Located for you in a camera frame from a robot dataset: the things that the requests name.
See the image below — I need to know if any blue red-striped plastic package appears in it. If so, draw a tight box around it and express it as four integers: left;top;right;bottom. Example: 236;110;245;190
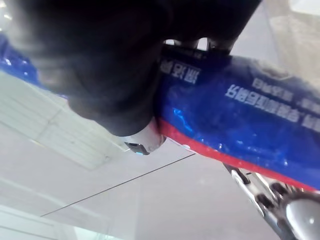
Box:
0;33;320;194

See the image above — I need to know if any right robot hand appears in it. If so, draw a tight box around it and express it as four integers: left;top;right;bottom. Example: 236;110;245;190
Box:
0;0;320;240

